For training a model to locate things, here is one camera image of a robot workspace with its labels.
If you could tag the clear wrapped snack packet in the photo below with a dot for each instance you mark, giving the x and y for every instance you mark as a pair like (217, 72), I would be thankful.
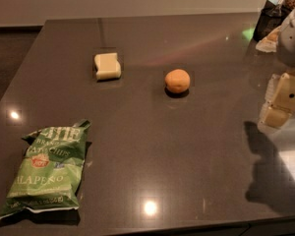
(268, 43)

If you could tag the green jalapeno chip bag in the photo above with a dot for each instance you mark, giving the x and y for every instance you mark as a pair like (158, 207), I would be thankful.
(51, 171)

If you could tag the dark snack bag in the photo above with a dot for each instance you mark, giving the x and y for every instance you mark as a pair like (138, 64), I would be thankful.
(269, 19)

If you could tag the orange fruit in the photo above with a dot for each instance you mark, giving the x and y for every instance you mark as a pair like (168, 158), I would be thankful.
(177, 81)

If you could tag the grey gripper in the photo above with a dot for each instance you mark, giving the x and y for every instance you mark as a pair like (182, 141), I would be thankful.
(293, 41)

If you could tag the white sponge block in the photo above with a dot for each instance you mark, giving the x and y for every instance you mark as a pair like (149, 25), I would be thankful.
(107, 66)

